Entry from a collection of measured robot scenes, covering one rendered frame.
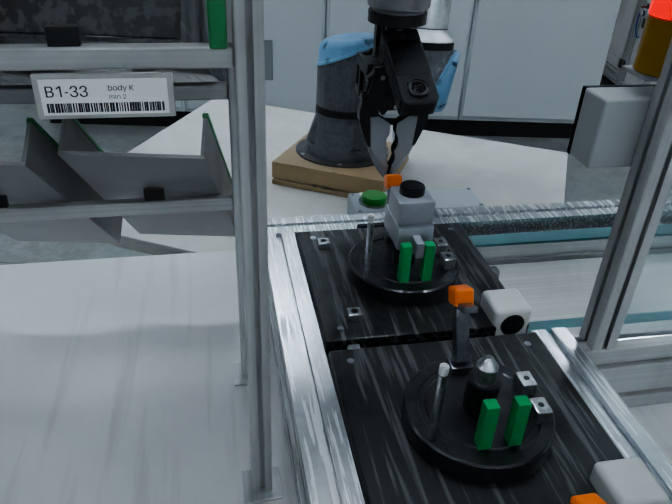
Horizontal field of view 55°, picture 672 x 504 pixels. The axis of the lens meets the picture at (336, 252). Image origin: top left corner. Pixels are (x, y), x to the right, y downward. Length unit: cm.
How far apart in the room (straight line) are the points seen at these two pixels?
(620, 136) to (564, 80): 336
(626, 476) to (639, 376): 25
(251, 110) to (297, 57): 328
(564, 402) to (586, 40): 342
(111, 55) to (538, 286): 68
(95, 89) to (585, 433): 51
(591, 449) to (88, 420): 54
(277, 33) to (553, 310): 300
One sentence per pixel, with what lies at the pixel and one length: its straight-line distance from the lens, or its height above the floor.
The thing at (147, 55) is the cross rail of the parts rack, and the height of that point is 131.
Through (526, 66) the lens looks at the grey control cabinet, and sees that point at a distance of 394.
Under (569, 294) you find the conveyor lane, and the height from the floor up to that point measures 92.
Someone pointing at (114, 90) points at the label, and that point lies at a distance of 46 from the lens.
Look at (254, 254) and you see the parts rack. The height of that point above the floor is 115.
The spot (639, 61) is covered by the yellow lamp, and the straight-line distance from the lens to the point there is 68.
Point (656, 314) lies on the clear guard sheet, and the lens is 82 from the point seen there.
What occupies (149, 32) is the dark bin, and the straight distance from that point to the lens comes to 49.
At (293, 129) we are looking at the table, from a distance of 156.
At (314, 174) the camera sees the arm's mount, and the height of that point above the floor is 90.
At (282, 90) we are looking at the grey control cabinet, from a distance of 380.
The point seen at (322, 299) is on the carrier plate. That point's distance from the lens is 77.
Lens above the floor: 142
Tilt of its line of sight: 32 degrees down
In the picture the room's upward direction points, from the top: 3 degrees clockwise
